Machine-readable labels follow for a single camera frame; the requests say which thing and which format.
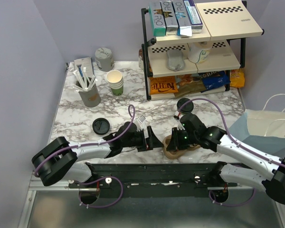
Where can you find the blue white paper bag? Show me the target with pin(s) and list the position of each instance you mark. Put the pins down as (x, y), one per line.
(263, 130)

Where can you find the toilet paper roll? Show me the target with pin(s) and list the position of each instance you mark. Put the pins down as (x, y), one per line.
(199, 51)

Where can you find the blue doritos bag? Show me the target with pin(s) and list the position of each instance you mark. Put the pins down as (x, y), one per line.
(215, 79)

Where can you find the brown pulp cup carrier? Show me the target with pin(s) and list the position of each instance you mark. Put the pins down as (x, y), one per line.
(177, 154)

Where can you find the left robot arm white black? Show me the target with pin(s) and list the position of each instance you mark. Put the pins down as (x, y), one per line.
(64, 160)

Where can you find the yellow snack bag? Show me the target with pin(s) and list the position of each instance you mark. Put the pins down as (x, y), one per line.
(237, 78)

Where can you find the teal toothpaste box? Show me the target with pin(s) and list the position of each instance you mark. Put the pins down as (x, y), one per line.
(157, 19)

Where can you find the grey marbled canister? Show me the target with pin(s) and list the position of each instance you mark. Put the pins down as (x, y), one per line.
(104, 59)

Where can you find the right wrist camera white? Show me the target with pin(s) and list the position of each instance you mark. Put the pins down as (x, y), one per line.
(178, 115)

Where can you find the olive brown snack bag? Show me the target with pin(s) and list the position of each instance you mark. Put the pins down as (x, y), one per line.
(189, 83)

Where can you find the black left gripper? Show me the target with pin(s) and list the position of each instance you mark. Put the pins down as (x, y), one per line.
(148, 143)

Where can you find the stack of green paper cups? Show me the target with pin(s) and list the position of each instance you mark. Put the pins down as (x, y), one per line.
(116, 82)

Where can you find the orange kettle chips bag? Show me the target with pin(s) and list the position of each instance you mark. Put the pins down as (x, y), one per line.
(163, 85)

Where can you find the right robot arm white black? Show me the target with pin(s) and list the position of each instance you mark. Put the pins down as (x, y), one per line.
(264, 172)

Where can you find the blue white toothpaste box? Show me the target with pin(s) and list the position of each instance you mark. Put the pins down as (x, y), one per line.
(194, 17)

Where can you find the grey straw holder cup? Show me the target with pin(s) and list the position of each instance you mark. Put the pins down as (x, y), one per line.
(87, 89)

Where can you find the grey sponge pouch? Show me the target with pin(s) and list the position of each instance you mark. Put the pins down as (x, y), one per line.
(175, 60)

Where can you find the blue razor in package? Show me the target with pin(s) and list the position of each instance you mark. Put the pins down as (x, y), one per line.
(81, 63)

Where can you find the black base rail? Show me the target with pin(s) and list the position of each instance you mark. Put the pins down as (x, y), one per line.
(152, 180)

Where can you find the silver blue toothpaste box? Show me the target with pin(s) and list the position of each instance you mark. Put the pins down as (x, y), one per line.
(185, 29)

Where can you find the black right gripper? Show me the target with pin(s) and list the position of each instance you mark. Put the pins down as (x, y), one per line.
(179, 146)

